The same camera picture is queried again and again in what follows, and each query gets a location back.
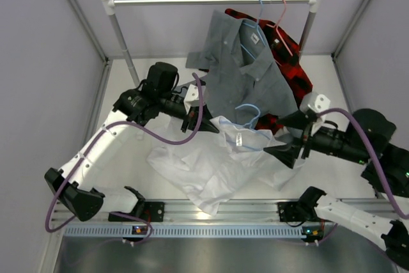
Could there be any slotted grey cable duct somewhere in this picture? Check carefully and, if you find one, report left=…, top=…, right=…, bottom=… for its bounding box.
left=65, top=224, right=309, bottom=238

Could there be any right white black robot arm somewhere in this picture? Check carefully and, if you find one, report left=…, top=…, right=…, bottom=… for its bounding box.
left=263, top=108, right=408, bottom=269

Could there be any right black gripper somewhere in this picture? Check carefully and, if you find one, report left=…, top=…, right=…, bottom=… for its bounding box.
left=263, top=109, right=369, bottom=168

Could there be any grey button-up shirt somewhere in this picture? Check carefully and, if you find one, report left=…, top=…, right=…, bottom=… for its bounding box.
left=185, top=11, right=298, bottom=125

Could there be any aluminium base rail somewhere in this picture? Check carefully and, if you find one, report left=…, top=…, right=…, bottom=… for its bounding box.
left=51, top=199, right=398, bottom=226

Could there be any light blue hanger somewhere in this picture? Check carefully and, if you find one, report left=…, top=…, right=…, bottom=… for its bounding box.
left=218, top=103, right=273, bottom=152

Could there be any white shirt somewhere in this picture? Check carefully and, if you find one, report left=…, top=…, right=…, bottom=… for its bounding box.
left=147, top=116, right=305, bottom=215

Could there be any white metal clothes rack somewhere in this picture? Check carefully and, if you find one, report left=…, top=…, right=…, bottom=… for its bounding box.
left=98, top=0, right=326, bottom=84

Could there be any pink wire hanger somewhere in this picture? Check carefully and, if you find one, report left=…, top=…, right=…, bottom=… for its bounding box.
left=268, top=0, right=293, bottom=57

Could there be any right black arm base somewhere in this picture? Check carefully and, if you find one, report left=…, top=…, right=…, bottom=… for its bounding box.
left=277, top=201, right=338, bottom=247

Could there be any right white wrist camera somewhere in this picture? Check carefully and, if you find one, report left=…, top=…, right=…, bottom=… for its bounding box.
left=300, top=91, right=330, bottom=136

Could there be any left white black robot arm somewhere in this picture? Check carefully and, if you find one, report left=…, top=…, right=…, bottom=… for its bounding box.
left=44, top=62, right=219, bottom=222

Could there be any blue hanger holding grey shirt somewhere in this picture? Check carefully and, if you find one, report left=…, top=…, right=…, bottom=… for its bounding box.
left=243, top=0, right=267, bottom=47

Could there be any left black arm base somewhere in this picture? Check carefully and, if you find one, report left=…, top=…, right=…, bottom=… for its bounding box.
left=108, top=201, right=165, bottom=222

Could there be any red black plaid shirt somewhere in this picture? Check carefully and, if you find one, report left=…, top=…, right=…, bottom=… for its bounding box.
left=224, top=8, right=313, bottom=134

